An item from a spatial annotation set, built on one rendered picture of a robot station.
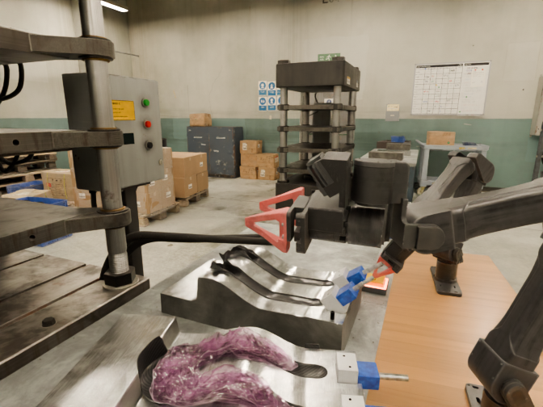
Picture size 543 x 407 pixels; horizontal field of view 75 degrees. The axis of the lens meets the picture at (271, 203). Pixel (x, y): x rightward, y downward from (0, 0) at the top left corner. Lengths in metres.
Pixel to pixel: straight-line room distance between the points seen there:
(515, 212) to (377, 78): 6.83
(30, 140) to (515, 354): 1.13
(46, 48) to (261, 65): 7.05
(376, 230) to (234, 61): 7.94
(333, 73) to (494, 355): 4.32
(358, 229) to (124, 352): 0.48
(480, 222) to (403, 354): 0.45
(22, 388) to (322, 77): 4.43
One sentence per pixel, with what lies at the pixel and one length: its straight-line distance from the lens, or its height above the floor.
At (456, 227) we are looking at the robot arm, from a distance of 0.55.
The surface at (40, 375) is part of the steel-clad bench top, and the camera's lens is 0.95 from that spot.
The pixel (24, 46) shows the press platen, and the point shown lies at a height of 1.50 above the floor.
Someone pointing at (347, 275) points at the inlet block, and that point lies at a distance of 0.95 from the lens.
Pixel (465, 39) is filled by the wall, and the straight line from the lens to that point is 7.41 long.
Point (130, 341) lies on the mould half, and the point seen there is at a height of 0.91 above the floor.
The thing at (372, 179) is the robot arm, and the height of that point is 1.25.
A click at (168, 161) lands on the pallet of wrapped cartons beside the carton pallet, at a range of 4.95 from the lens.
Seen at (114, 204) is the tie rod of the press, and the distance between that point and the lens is 1.20.
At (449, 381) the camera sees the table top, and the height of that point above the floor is 0.80.
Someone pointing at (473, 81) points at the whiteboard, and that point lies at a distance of 7.32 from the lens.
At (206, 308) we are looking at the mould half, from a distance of 0.96.
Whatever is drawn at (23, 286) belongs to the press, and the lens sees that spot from 1.45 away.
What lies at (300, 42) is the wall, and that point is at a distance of 7.81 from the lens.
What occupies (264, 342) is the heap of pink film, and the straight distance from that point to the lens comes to 0.73.
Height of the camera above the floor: 1.33
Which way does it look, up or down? 14 degrees down
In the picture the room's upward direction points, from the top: straight up
